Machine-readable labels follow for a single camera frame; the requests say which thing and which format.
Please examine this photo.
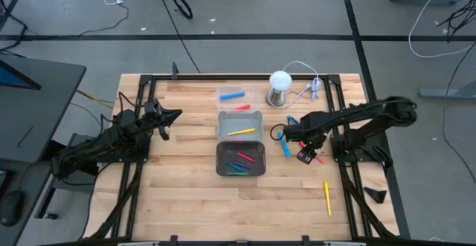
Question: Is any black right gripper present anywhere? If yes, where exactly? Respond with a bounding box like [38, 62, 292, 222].
[296, 121, 329, 165]

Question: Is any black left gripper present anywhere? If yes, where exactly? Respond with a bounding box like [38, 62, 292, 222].
[148, 108, 183, 141]

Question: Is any dark blue marker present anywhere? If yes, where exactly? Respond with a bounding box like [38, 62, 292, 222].
[232, 159, 253, 171]

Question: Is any yellow marker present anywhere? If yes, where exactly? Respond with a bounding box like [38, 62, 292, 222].
[227, 127, 257, 137]
[322, 180, 332, 217]

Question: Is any teal marker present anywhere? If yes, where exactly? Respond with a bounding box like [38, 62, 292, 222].
[225, 161, 245, 173]

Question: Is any dark translucent plastic bin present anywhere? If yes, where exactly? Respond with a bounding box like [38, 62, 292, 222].
[215, 140, 267, 178]

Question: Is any light grey plastic bin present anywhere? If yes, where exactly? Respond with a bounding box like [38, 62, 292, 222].
[216, 110, 265, 143]

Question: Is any clear plastic bin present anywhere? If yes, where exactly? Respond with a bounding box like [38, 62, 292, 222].
[216, 85, 262, 114]

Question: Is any black desk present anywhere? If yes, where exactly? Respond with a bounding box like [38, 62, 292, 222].
[0, 54, 88, 165]

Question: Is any black monitor with blue screen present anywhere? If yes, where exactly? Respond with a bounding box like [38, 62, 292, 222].
[0, 59, 42, 91]

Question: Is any black computer mouse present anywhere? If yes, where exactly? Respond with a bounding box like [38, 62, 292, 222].
[0, 189, 26, 228]

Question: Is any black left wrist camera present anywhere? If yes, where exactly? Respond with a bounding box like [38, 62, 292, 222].
[143, 99, 160, 117]

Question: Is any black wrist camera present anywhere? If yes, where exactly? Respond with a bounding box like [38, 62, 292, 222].
[143, 99, 160, 117]
[282, 121, 304, 140]

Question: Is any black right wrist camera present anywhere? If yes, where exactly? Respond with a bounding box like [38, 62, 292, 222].
[282, 121, 304, 140]

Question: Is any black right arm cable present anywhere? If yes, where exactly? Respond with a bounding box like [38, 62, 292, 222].
[270, 122, 286, 142]

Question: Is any white bulb power cord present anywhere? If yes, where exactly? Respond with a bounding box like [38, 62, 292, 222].
[266, 60, 323, 110]

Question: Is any black triangular bracket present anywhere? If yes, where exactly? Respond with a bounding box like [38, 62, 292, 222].
[363, 186, 388, 204]

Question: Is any yellow floor cable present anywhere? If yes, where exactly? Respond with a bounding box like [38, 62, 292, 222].
[76, 88, 115, 110]

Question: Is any black coiled cable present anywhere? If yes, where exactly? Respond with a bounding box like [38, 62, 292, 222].
[171, 0, 194, 20]

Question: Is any white floor cable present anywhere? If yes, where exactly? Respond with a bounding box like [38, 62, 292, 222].
[408, 0, 476, 59]

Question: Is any black cable bundle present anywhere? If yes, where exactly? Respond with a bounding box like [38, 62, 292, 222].
[437, 0, 476, 184]

